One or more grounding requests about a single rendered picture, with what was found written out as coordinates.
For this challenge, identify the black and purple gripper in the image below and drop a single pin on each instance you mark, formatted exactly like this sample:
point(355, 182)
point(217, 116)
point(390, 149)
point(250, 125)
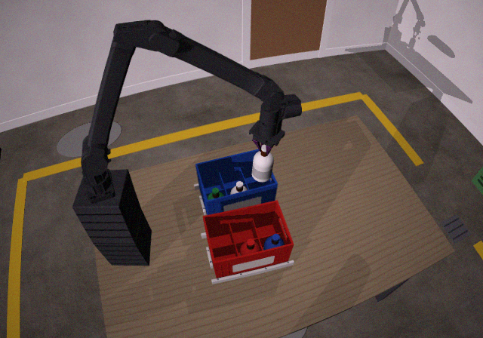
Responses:
point(265, 134)

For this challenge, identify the dark red crate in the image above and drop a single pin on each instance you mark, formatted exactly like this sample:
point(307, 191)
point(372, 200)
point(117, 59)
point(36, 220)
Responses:
point(241, 221)

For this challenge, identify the blue plastic crate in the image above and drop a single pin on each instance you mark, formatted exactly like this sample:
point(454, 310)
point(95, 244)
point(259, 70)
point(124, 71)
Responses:
point(230, 170)

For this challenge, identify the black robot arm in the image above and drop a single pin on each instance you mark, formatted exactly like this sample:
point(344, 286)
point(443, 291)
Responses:
point(154, 37)

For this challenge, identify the blue bottle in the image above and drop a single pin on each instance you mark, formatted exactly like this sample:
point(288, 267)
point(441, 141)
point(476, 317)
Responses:
point(273, 241)

